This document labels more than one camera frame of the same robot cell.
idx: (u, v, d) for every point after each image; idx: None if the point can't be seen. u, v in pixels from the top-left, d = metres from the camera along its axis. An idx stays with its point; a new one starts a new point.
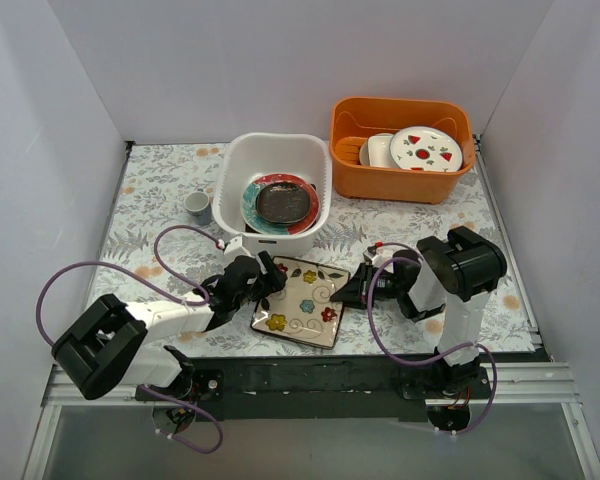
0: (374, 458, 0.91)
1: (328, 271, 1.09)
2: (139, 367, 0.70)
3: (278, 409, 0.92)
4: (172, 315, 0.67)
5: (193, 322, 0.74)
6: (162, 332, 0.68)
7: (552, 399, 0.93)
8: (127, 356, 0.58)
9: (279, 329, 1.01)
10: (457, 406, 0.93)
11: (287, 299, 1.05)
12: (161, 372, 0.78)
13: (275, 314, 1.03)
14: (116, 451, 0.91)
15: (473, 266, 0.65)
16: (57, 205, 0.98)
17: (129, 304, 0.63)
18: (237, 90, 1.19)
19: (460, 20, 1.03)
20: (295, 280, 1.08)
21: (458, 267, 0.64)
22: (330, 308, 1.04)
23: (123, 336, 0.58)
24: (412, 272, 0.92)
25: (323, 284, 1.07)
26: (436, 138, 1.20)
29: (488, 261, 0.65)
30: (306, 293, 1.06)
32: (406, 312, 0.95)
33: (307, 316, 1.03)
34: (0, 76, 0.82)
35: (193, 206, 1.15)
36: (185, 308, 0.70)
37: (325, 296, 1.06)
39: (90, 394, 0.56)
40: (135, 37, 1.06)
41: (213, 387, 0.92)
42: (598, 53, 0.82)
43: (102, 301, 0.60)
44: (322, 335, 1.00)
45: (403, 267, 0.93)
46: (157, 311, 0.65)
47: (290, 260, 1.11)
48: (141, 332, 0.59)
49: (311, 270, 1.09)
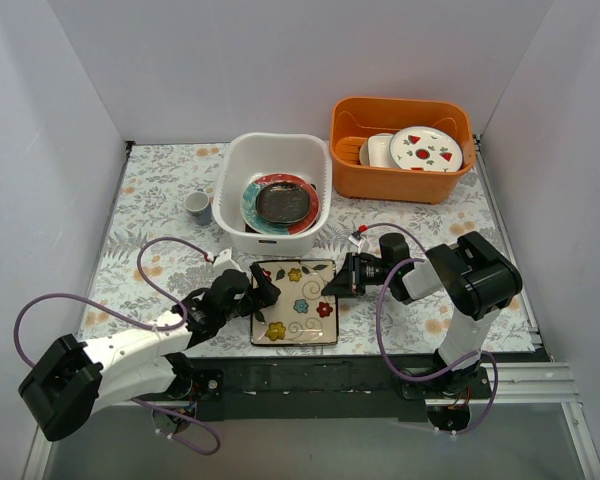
0: (374, 458, 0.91)
1: (312, 264, 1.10)
2: (120, 389, 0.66)
3: (278, 409, 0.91)
4: (139, 349, 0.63)
5: (170, 345, 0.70)
6: (133, 363, 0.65)
7: (553, 399, 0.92)
8: (85, 402, 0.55)
9: (279, 338, 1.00)
10: (457, 406, 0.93)
11: (280, 304, 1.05)
12: (151, 383, 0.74)
13: (272, 324, 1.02)
14: (117, 451, 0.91)
15: (487, 285, 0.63)
16: (57, 205, 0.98)
17: (88, 345, 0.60)
18: (237, 90, 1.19)
19: (461, 19, 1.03)
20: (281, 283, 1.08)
21: (472, 286, 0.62)
22: (325, 303, 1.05)
23: (73, 388, 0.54)
24: (401, 253, 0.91)
25: (310, 278, 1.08)
26: (436, 138, 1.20)
29: (501, 280, 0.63)
30: (297, 292, 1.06)
32: (398, 295, 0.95)
33: (305, 316, 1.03)
34: (0, 76, 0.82)
35: (193, 206, 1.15)
36: (155, 335, 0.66)
37: (315, 291, 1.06)
39: (51, 437, 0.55)
40: (135, 36, 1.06)
41: (213, 387, 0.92)
42: (599, 52, 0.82)
43: (60, 344, 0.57)
44: (324, 332, 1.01)
45: (390, 251, 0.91)
46: (121, 347, 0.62)
47: (272, 263, 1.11)
48: (97, 378, 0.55)
49: (295, 268, 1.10)
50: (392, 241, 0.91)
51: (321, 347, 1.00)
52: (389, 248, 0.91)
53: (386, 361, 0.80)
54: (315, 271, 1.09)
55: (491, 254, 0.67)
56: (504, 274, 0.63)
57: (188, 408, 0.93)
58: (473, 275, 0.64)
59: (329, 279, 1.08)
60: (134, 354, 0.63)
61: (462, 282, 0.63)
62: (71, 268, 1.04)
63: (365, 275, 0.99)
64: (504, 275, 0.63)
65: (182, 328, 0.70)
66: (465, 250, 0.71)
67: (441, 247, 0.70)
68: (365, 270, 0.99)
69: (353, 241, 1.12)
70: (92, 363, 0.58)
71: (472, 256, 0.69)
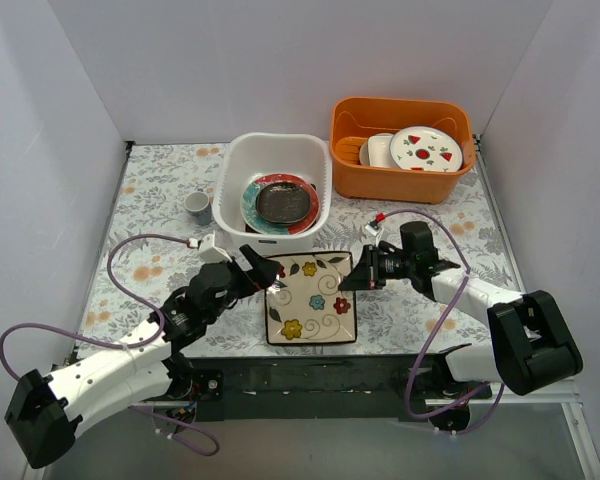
0: (374, 459, 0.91)
1: (327, 258, 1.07)
2: (105, 408, 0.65)
3: (278, 408, 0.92)
4: (110, 373, 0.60)
5: (148, 359, 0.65)
6: (110, 384, 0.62)
7: (553, 398, 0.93)
8: (57, 437, 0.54)
9: (297, 337, 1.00)
10: (458, 406, 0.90)
11: (296, 302, 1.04)
12: (144, 389, 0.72)
13: (288, 322, 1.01)
14: (117, 450, 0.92)
15: (545, 374, 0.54)
16: (57, 205, 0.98)
17: (53, 378, 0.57)
18: (237, 90, 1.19)
19: (461, 20, 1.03)
20: (295, 277, 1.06)
21: (528, 372, 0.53)
22: (342, 299, 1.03)
23: (41, 426, 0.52)
24: (424, 241, 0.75)
25: (325, 273, 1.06)
26: (436, 138, 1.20)
29: (561, 367, 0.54)
30: (312, 288, 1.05)
32: (419, 287, 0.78)
33: (321, 313, 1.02)
34: (1, 77, 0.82)
35: (193, 206, 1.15)
36: (127, 355, 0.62)
37: (331, 287, 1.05)
39: (39, 465, 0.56)
40: (135, 37, 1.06)
41: (213, 387, 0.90)
42: (598, 53, 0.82)
43: (24, 382, 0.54)
44: (341, 329, 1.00)
45: (412, 237, 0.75)
46: (88, 376, 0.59)
47: (284, 256, 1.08)
48: (59, 419, 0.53)
49: (310, 262, 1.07)
50: (413, 226, 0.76)
51: (321, 346, 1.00)
52: (409, 235, 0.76)
53: (410, 376, 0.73)
54: (330, 265, 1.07)
55: (560, 330, 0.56)
56: (565, 360, 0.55)
57: (188, 408, 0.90)
58: (534, 359, 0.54)
59: (344, 272, 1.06)
60: (105, 380, 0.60)
61: (524, 370, 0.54)
62: (71, 268, 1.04)
63: (383, 271, 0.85)
64: (564, 360, 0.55)
65: (157, 340, 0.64)
66: (526, 305, 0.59)
67: (509, 309, 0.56)
68: (383, 264, 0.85)
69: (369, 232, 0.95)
70: (59, 398, 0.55)
71: (533, 316, 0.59)
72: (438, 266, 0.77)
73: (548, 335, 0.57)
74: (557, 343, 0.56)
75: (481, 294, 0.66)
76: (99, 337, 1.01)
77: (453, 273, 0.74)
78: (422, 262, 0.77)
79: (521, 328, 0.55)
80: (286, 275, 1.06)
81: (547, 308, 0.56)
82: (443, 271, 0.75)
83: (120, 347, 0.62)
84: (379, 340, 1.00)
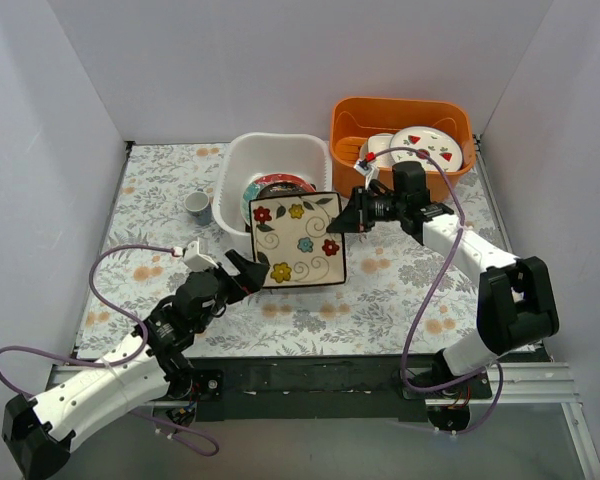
0: (374, 458, 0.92)
1: (314, 200, 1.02)
2: (100, 421, 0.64)
3: (277, 408, 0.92)
4: (93, 392, 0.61)
5: (133, 374, 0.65)
6: (97, 400, 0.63)
7: (551, 399, 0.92)
8: (48, 457, 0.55)
9: (285, 278, 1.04)
10: (457, 406, 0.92)
11: (284, 246, 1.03)
12: (147, 395, 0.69)
13: (278, 264, 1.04)
14: (118, 450, 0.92)
15: (524, 338, 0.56)
16: (57, 205, 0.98)
17: (38, 402, 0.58)
18: (237, 90, 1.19)
19: (461, 20, 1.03)
20: (281, 220, 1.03)
21: (509, 338, 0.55)
22: (330, 240, 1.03)
23: (28, 449, 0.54)
24: (416, 181, 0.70)
25: (313, 214, 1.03)
26: (436, 138, 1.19)
29: (540, 331, 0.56)
30: (301, 230, 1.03)
32: (408, 229, 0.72)
33: (310, 255, 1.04)
34: (1, 76, 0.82)
35: (193, 206, 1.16)
36: (110, 373, 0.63)
37: (320, 228, 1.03)
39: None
40: (135, 37, 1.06)
41: (213, 387, 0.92)
42: (599, 52, 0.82)
43: (8, 409, 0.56)
44: (331, 269, 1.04)
45: (403, 178, 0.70)
46: (72, 397, 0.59)
47: (269, 199, 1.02)
48: (43, 445, 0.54)
49: (296, 204, 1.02)
50: (406, 165, 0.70)
51: (321, 346, 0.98)
52: (402, 175, 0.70)
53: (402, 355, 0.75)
54: (317, 207, 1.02)
55: (545, 297, 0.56)
56: (545, 326, 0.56)
57: (188, 408, 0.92)
58: (517, 324, 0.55)
59: (333, 215, 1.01)
60: (89, 399, 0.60)
61: (504, 335, 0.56)
62: (72, 268, 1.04)
63: (373, 213, 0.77)
64: (543, 325, 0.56)
65: (140, 355, 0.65)
66: (517, 269, 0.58)
67: (502, 275, 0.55)
68: (373, 205, 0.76)
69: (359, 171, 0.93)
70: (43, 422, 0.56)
71: (523, 280, 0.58)
72: (430, 209, 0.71)
73: (532, 299, 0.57)
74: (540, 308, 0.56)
75: (474, 252, 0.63)
76: (100, 337, 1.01)
77: (446, 221, 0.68)
78: (412, 204, 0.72)
79: (509, 294, 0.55)
80: (273, 218, 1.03)
81: (537, 276, 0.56)
82: (435, 215, 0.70)
83: (102, 365, 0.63)
84: (378, 340, 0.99)
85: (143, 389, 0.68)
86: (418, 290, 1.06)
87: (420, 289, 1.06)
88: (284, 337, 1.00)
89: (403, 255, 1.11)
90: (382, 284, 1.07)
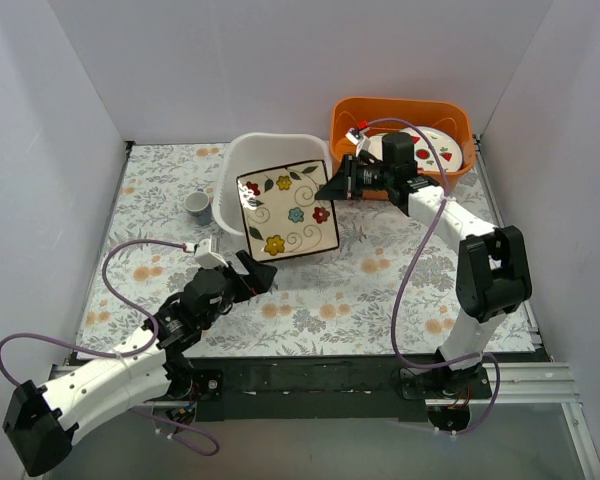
0: (374, 458, 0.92)
1: (300, 170, 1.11)
2: (105, 413, 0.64)
3: (277, 409, 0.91)
4: (103, 382, 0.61)
5: (142, 368, 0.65)
6: (105, 391, 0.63)
7: (553, 399, 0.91)
8: (55, 445, 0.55)
9: (280, 250, 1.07)
10: (457, 406, 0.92)
11: (275, 218, 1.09)
12: (151, 391, 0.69)
13: (271, 238, 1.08)
14: (118, 449, 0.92)
15: (499, 301, 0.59)
16: (57, 204, 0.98)
17: (47, 388, 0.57)
18: (237, 90, 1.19)
19: (461, 20, 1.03)
20: (270, 193, 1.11)
21: (483, 300, 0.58)
22: (320, 208, 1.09)
23: (37, 435, 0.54)
24: (405, 151, 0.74)
25: (300, 184, 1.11)
26: (436, 139, 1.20)
29: (513, 295, 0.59)
30: (290, 201, 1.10)
32: (396, 201, 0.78)
33: (301, 225, 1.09)
34: (0, 76, 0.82)
35: (193, 206, 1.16)
36: (121, 363, 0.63)
37: (308, 197, 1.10)
39: (37, 470, 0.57)
40: (135, 37, 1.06)
41: (213, 387, 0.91)
42: (599, 52, 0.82)
43: (17, 393, 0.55)
44: (323, 237, 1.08)
45: (392, 148, 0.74)
46: (82, 386, 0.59)
47: (256, 174, 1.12)
48: (52, 432, 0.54)
49: (283, 176, 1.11)
50: (395, 138, 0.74)
51: (321, 346, 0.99)
52: (391, 146, 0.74)
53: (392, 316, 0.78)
54: (303, 176, 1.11)
55: (519, 264, 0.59)
56: (518, 290, 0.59)
57: (188, 408, 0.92)
58: (492, 288, 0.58)
59: (319, 182, 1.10)
60: (98, 389, 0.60)
61: (480, 298, 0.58)
62: (72, 268, 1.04)
63: (362, 182, 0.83)
64: (516, 290, 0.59)
65: (151, 348, 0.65)
66: (495, 237, 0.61)
67: (480, 243, 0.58)
68: (362, 174, 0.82)
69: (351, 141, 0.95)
70: (52, 408, 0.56)
71: (500, 248, 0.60)
72: (416, 181, 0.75)
73: (507, 266, 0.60)
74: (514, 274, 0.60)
75: (455, 222, 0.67)
76: (100, 336, 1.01)
77: (431, 192, 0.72)
78: (400, 176, 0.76)
79: (486, 260, 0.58)
80: (262, 193, 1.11)
81: (513, 243, 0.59)
82: (420, 187, 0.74)
83: (113, 356, 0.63)
84: (379, 340, 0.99)
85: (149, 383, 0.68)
86: (418, 290, 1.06)
87: (420, 289, 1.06)
88: (284, 337, 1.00)
89: (403, 255, 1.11)
90: (382, 284, 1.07)
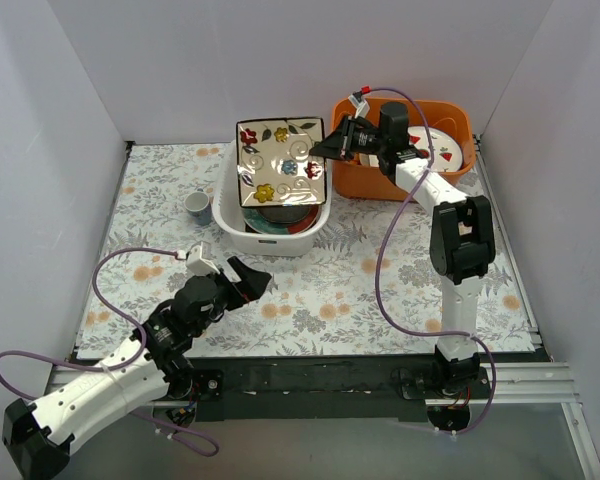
0: (375, 458, 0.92)
1: (299, 125, 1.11)
2: (97, 425, 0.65)
3: (277, 407, 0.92)
4: (92, 397, 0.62)
5: (131, 378, 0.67)
6: (95, 405, 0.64)
7: (553, 399, 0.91)
8: (49, 462, 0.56)
9: (268, 200, 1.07)
10: (457, 406, 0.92)
11: (268, 166, 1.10)
12: (143, 399, 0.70)
13: (261, 186, 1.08)
14: (118, 449, 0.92)
15: (465, 262, 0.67)
16: (57, 204, 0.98)
17: (37, 406, 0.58)
18: (237, 90, 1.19)
19: (461, 19, 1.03)
20: (267, 142, 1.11)
21: (451, 259, 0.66)
22: (312, 164, 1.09)
23: (28, 454, 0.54)
24: (399, 125, 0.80)
25: (296, 137, 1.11)
26: (436, 138, 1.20)
29: (480, 257, 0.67)
30: (284, 153, 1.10)
32: (384, 169, 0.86)
33: (293, 178, 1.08)
34: (0, 76, 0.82)
35: (193, 206, 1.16)
36: (109, 377, 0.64)
37: (302, 152, 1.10)
39: None
40: (135, 36, 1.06)
41: (213, 387, 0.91)
42: (599, 51, 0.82)
43: (7, 414, 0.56)
44: (312, 191, 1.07)
45: (388, 122, 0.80)
46: (70, 402, 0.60)
47: (257, 122, 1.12)
48: (43, 449, 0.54)
49: (281, 127, 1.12)
50: (391, 110, 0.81)
51: (321, 346, 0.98)
52: (387, 117, 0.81)
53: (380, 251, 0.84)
54: (302, 132, 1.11)
55: (486, 230, 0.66)
56: (483, 253, 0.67)
57: (188, 408, 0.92)
58: (460, 250, 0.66)
59: (316, 139, 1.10)
60: (87, 404, 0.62)
61: (448, 257, 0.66)
62: (72, 268, 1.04)
63: (357, 142, 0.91)
64: (482, 253, 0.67)
65: (139, 358, 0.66)
66: (467, 206, 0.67)
67: (451, 209, 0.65)
68: (358, 135, 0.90)
69: (353, 103, 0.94)
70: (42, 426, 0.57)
71: (471, 215, 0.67)
72: (406, 152, 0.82)
73: (476, 231, 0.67)
74: (481, 238, 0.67)
75: (434, 191, 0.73)
76: (99, 337, 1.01)
77: (417, 163, 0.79)
78: (392, 147, 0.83)
79: (455, 225, 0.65)
80: (258, 141, 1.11)
81: (482, 211, 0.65)
82: (408, 158, 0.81)
83: (101, 370, 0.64)
84: (378, 340, 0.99)
85: (140, 393, 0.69)
86: (418, 290, 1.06)
87: (420, 289, 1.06)
88: (284, 337, 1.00)
89: (403, 255, 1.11)
90: (382, 284, 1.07)
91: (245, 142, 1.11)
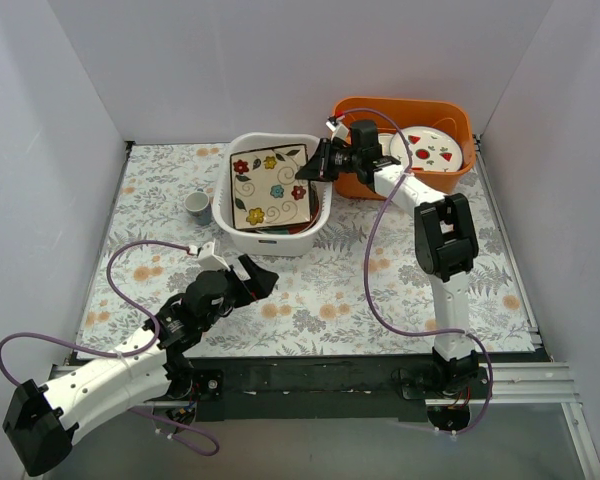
0: (374, 458, 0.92)
1: (285, 151, 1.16)
2: (103, 414, 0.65)
3: (277, 408, 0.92)
4: (104, 383, 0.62)
5: (142, 368, 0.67)
6: (105, 392, 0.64)
7: (552, 399, 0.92)
8: (56, 445, 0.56)
9: (260, 222, 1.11)
10: (457, 406, 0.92)
11: (258, 192, 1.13)
12: (149, 392, 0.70)
13: (253, 210, 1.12)
14: (118, 449, 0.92)
15: (450, 258, 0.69)
16: (57, 204, 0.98)
17: (49, 388, 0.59)
18: (237, 90, 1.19)
19: (461, 19, 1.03)
20: (257, 172, 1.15)
21: (435, 257, 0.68)
22: (298, 187, 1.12)
23: (38, 435, 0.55)
24: (369, 136, 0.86)
25: (284, 164, 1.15)
26: (436, 138, 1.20)
29: (463, 252, 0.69)
30: (273, 179, 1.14)
32: (362, 180, 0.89)
33: (281, 201, 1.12)
34: (0, 76, 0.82)
35: (193, 206, 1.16)
36: (122, 364, 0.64)
37: (290, 176, 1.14)
39: (36, 469, 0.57)
40: (135, 36, 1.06)
41: (213, 387, 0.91)
42: (598, 52, 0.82)
43: (20, 392, 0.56)
44: (299, 212, 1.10)
45: (358, 133, 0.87)
46: (84, 385, 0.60)
47: (248, 153, 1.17)
48: (54, 430, 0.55)
49: (269, 155, 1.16)
50: (360, 124, 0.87)
51: (321, 346, 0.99)
52: (357, 131, 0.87)
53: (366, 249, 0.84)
54: (288, 158, 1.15)
55: (466, 225, 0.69)
56: (466, 248, 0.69)
57: (188, 408, 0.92)
58: (444, 247, 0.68)
59: (301, 163, 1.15)
60: (99, 389, 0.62)
61: (433, 256, 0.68)
62: (72, 267, 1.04)
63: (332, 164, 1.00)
64: (465, 248, 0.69)
65: (153, 348, 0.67)
66: (446, 205, 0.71)
67: (431, 209, 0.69)
68: (334, 157, 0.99)
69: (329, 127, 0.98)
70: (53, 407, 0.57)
71: (450, 213, 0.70)
72: (380, 161, 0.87)
73: (457, 228, 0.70)
74: (462, 234, 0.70)
75: (412, 193, 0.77)
76: (99, 337, 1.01)
77: (393, 170, 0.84)
78: (366, 157, 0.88)
79: (436, 223, 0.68)
80: (250, 170, 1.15)
81: (460, 208, 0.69)
82: (384, 165, 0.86)
83: (115, 356, 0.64)
84: (379, 340, 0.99)
85: (145, 386, 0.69)
86: (418, 290, 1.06)
87: (420, 289, 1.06)
88: (284, 337, 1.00)
89: (403, 255, 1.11)
90: (382, 284, 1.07)
91: (237, 172, 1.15)
